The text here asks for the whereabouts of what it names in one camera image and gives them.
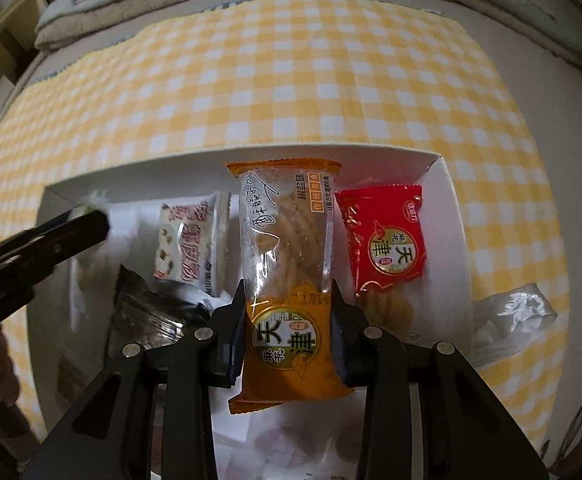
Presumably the orange cracker packet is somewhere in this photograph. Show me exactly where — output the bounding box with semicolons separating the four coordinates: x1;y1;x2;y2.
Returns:
227;157;352;415

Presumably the red snack packet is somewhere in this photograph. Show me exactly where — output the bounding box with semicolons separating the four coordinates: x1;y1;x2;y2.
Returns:
333;183;428;334

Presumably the crumpled silver wrapper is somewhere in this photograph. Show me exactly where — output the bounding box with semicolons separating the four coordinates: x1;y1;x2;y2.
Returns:
470;283;558;368

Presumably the purple donut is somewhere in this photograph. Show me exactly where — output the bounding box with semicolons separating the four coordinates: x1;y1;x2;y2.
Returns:
254;427;316;468

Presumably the black silver cake packet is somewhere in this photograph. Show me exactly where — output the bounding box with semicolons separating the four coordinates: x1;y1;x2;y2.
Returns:
103;266;212;362

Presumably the yellow checkered mat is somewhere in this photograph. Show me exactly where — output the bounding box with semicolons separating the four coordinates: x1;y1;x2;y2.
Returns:
0;0;569;445

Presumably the white shallow box tray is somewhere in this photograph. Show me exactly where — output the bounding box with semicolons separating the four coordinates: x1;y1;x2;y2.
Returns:
24;144;474;479

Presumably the white cartoon candy packet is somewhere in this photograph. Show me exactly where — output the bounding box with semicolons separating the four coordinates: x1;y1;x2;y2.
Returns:
153;191;231;297

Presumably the beige donut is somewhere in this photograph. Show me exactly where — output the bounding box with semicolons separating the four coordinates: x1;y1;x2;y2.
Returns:
68;255;118;334

